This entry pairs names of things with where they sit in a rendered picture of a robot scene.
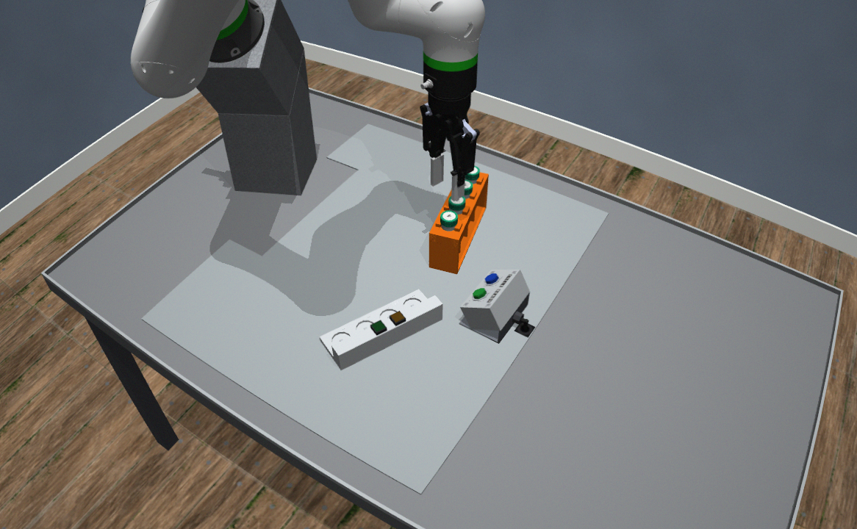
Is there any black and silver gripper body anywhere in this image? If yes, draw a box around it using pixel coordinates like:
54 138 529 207
428 93 471 135

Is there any orange tube rack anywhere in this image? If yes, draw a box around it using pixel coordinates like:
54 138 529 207
429 173 489 274

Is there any light grey bench mat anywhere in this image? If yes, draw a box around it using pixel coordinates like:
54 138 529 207
141 124 609 494

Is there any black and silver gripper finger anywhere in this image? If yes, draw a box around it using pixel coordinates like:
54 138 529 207
420 103 446 186
444 119 480 201

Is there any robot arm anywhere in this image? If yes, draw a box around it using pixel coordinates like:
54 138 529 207
131 0 485 98

